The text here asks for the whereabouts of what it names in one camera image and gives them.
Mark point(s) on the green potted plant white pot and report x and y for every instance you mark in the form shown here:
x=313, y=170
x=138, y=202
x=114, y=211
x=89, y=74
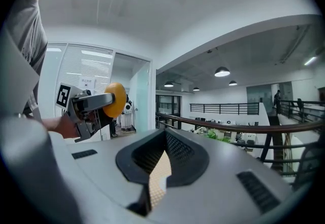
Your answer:
x=215, y=134

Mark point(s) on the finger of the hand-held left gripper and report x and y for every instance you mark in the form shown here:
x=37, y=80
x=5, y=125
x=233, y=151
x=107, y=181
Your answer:
x=99, y=102

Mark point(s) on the frosted glass door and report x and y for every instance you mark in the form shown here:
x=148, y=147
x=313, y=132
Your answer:
x=141, y=96

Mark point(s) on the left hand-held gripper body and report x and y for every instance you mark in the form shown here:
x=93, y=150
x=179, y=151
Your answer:
x=83, y=121

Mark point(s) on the golden bread bun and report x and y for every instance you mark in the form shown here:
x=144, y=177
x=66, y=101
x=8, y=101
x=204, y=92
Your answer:
x=118, y=99

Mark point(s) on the paper sheet on glass wall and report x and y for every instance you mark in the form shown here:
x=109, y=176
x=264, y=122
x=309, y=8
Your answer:
x=86, y=83

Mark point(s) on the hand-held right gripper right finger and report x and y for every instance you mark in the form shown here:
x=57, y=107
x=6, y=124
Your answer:
x=215, y=179

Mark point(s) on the person's left forearm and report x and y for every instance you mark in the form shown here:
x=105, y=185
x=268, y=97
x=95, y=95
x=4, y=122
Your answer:
x=49, y=124

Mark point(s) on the black railing with wooden handrail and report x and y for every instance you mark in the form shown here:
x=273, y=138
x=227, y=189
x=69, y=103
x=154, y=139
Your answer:
x=254, y=130

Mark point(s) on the dome ceiling lamp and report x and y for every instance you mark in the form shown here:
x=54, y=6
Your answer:
x=168, y=84
x=232, y=83
x=196, y=89
x=222, y=71

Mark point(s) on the yellow checked cloth round table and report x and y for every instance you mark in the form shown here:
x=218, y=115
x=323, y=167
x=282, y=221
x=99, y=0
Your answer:
x=158, y=179

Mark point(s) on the distant black railing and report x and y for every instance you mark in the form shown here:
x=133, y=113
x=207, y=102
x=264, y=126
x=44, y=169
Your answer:
x=223, y=108

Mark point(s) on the person's grey clothing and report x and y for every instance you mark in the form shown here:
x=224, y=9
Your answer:
x=28, y=27

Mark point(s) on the black mesh office chair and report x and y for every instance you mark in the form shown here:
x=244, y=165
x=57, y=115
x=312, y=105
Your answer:
x=306, y=167

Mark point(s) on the white pleated stand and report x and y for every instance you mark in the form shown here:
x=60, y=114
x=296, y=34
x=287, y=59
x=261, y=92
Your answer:
x=126, y=121

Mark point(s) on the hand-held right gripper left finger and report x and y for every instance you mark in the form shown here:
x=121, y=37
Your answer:
x=101, y=167

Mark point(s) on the person's left hand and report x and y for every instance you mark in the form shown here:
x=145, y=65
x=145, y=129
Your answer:
x=67, y=127

